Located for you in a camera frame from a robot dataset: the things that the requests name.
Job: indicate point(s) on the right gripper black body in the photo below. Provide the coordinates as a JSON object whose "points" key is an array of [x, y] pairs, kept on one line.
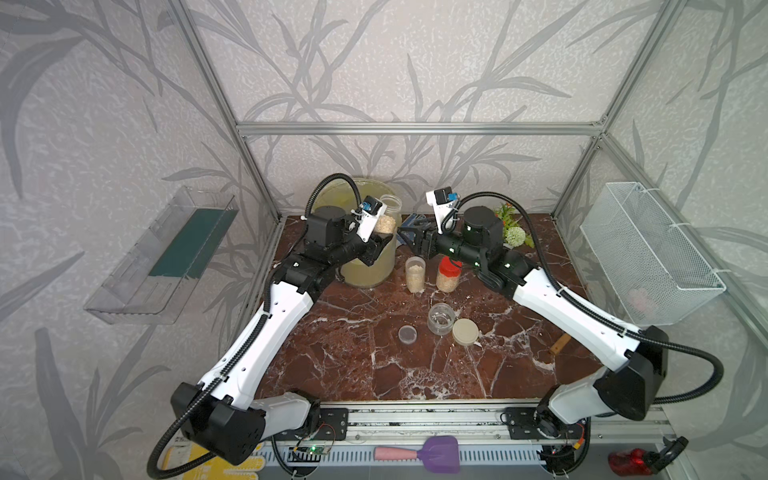
{"points": [[452, 243]]}

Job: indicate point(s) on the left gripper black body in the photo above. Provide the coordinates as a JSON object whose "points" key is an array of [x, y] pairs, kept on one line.
{"points": [[349, 247]]}

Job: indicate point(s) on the clear oatmeal jar tall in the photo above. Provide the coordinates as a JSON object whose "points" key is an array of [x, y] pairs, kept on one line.
{"points": [[415, 273]]}

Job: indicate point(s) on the clear oatmeal jar small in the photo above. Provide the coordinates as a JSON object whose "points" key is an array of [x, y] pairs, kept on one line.
{"points": [[391, 219]]}

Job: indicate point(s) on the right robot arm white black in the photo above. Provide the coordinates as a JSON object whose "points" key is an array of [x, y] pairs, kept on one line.
{"points": [[633, 360]]}

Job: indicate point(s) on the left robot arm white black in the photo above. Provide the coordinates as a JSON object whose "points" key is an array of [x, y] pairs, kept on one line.
{"points": [[219, 416]]}

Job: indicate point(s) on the red lid oatmeal jar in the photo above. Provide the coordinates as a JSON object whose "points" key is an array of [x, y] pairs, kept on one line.
{"points": [[448, 276]]}

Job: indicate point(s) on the white pot artificial flowers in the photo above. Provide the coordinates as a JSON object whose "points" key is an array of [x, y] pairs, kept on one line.
{"points": [[513, 233]]}

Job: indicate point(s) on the mesh trash bin yellow bag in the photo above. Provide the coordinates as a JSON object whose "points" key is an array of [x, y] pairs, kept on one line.
{"points": [[360, 264]]}

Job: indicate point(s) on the green circuit board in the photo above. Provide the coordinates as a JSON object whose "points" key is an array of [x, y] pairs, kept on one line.
{"points": [[311, 453]]}

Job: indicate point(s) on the yellow dotted work glove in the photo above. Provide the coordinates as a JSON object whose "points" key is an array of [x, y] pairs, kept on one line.
{"points": [[217, 468]]}

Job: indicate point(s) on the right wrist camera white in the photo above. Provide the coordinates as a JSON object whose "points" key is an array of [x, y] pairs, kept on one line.
{"points": [[444, 203]]}

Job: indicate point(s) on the white wire wall basket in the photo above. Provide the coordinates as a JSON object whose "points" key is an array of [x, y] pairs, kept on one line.
{"points": [[657, 273]]}

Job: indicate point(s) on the clear plastic wall shelf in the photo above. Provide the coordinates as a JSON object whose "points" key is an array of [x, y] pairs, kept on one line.
{"points": [[155, 279]]}

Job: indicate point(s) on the purple scoop pink handle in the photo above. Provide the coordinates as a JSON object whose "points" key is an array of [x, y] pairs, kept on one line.
{"points": [[439, 454]]}

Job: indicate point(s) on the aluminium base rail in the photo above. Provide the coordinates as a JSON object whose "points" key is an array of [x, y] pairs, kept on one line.
{"points": [[481, 422]]}

